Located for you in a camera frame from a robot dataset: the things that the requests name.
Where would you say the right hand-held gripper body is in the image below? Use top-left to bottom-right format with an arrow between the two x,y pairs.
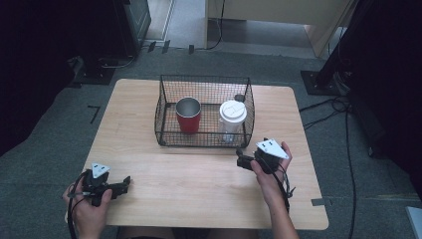
252,137 -> 290,175

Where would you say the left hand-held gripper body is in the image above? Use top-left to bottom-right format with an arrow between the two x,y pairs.
81,161 -> 115,207

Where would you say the black wire basket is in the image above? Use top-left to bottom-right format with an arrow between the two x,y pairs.
153,74 -> 256,149

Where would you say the white lidded paper cup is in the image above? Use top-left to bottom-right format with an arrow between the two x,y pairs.
217,100 -> 249,144

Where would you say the red cup with steel inside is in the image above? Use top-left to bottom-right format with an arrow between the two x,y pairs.
175,97 -> 203,134

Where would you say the person's right hand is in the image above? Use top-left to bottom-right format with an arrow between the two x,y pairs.
250,141 -> 294,208

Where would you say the person's left hand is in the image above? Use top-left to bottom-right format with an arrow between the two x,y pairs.
62,184 -> 113,239

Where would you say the person's left leg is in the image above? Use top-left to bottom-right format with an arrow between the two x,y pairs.
116,226 -> 176,239

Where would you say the person's leg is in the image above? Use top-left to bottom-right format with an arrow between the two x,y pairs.
116,226 -> 176,239
206,227 -> 261,239

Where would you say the black angled floor tape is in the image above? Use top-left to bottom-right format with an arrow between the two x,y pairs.
87,105 -> 102,124

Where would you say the person's right leg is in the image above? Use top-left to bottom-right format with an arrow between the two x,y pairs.
206,227 -> 261,239

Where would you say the black stand base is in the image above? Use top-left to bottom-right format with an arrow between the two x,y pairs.
68,56 -> 117,90
300,69 -> 351,98

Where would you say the white desk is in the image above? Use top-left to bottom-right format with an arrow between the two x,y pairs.
203,0 -> 361,59

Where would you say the black cabinet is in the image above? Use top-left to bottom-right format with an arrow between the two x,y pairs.
110,0 -> 153,59

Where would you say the white box corner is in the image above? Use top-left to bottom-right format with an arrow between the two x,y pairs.
405,205 -> 422,239

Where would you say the right hand-held gripper cable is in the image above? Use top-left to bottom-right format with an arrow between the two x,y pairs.
260,155 -> 297,214

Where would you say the hand-held gripper cable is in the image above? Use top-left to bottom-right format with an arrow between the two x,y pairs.
260,155 -> 297,214
67,170 -> 93,239

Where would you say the left hand-held gripper cable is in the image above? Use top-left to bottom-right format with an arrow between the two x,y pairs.
67,170 -> 93,239

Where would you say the looped black floor cable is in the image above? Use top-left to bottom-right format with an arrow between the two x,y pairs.
298,95 -> 352,131

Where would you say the long black floor cable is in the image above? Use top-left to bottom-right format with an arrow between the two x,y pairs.
343,109 -> 358,239

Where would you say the black cable by cabinet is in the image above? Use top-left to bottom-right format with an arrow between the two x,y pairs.
99,53 -> 138,70

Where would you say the black cable under desk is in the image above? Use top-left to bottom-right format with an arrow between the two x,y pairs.
195,0 -> 227,52

